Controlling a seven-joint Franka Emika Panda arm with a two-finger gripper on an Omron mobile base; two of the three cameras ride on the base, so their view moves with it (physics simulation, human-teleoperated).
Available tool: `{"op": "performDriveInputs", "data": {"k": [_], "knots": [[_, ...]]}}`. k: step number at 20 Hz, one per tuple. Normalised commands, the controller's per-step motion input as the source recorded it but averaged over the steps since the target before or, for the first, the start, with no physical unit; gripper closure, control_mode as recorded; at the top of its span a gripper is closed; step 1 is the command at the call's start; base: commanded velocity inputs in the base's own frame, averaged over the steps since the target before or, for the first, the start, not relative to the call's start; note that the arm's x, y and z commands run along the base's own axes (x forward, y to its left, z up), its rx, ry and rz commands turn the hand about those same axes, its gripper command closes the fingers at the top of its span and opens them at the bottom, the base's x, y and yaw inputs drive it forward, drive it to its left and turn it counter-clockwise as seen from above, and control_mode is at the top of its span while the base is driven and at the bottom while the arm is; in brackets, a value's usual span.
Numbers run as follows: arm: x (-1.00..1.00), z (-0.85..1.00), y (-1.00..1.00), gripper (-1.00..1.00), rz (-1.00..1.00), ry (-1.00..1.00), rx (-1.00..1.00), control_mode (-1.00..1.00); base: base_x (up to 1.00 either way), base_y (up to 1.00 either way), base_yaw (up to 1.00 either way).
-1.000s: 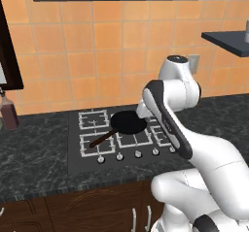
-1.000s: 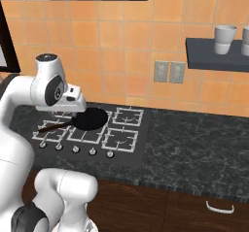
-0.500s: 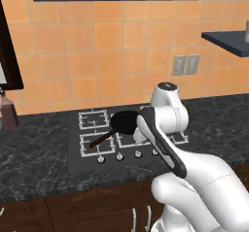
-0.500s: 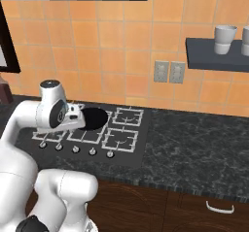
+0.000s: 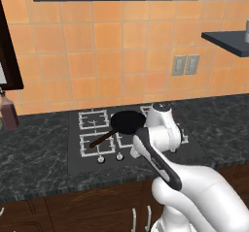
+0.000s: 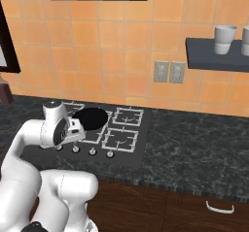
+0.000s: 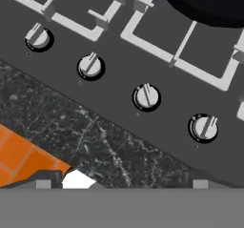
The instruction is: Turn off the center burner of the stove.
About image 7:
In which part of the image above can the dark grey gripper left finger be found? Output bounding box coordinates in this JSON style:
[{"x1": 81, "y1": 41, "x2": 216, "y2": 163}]
[{"x1": 0, "y1": 169, "x2": 63, "y2": 190}]

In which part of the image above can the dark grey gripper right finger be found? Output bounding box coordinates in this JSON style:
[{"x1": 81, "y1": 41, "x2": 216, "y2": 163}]
[{"x1": 183, "y1": 170, "x2": 244, "y2": 190}]

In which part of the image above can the white stove knob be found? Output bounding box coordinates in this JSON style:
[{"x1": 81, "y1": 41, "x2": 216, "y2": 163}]
[
  {"x1": 25, "y1": 22, "x2": 55, "y2": 53},
  {"x1": 132, "y1": 82, "x2": 162, "y2": 114},
  {"x1": 187, "y1": 112, "x2": 220, "y2": 144},
  {"x1": 76, "y1": 52, "x2": 107, "y2": 82}
]

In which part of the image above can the dark grey stove hob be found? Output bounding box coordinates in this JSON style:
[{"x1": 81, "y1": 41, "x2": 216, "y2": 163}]
[{"x1": 0, "y1": 0, "x2": 244, "y2": 188}]

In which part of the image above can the white cupboard front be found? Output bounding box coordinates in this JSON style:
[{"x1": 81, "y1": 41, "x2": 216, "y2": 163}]
[{"x1": 61, "y1": 169, "x2": 97, "y2": 190}]

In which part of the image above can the white hob grate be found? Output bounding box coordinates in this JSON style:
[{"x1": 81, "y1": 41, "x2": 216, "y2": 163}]
[
  {"x1": 7, "y1": 0, "x2": 134, "y2": 43},
  {"x1": 119, "y1": 0, "x2": 244, "y2": 93}
]

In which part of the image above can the black pan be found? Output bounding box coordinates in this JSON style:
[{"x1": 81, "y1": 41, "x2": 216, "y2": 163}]
[{"x1": 155, "y1": 0, "x2": 244, "y2": 30}]

